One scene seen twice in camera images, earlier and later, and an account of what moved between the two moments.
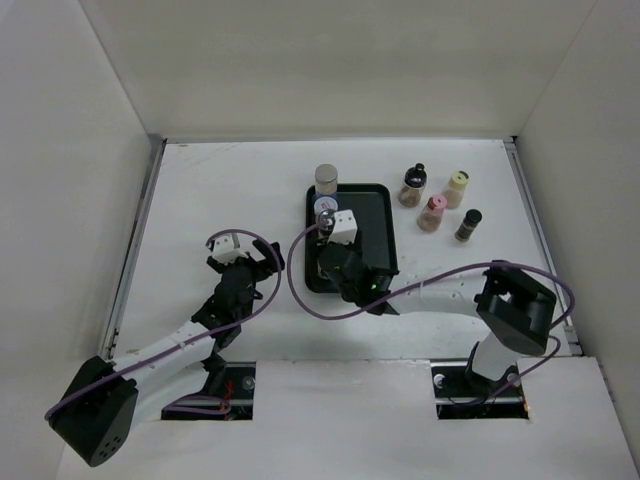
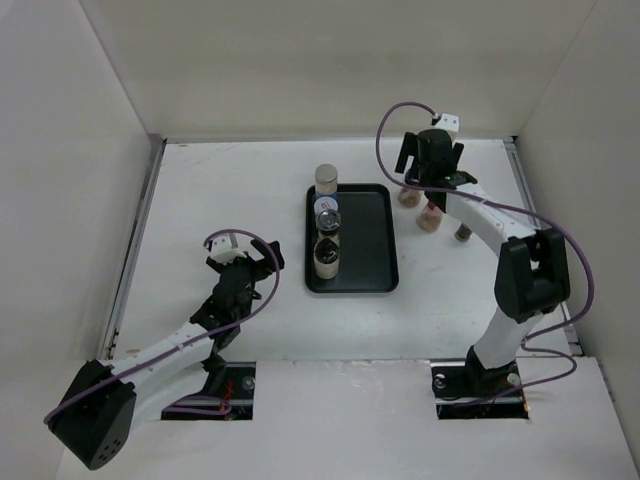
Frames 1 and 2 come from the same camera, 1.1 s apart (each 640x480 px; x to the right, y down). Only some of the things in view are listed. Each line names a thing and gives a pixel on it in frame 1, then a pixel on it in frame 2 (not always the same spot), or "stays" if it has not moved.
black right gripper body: (348, 295) to (418, 173)
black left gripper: (269, 255) stays
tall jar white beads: (326, 176) stays
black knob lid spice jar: (415, 182) stays
